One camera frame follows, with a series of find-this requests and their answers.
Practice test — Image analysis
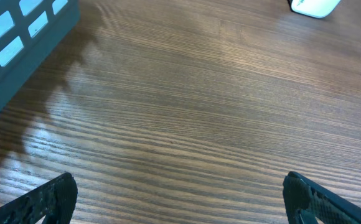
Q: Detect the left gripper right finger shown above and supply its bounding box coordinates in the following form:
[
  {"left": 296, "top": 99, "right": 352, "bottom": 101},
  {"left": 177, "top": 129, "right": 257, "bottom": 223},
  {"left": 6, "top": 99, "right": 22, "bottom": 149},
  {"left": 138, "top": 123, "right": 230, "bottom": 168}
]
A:
[{"left": 283, "top": 171, "right": 361, "bottom": 224}]

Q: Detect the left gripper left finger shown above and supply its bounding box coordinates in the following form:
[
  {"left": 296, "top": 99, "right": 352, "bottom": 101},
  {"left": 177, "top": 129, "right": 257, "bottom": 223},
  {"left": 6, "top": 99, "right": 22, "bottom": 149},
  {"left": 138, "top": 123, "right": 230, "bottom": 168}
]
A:
[{"left": 0, "top": 172, "right": 78, "bottom": 224}]

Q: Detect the white barcode scanner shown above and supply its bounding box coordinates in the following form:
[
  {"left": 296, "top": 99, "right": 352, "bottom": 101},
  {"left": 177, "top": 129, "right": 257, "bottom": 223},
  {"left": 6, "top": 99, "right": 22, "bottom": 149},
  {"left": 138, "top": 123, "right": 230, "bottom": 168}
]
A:
[{"left": 289, "top": 0, "right": 340, "bottom": 19}]

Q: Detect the grey plastic shopping basket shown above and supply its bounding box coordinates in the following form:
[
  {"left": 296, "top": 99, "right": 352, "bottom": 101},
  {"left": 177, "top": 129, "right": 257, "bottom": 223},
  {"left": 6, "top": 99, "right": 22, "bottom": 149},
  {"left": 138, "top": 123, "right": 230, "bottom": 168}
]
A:
[{"left": 0, "top": 0, "right": 80, "bottom": 111}]

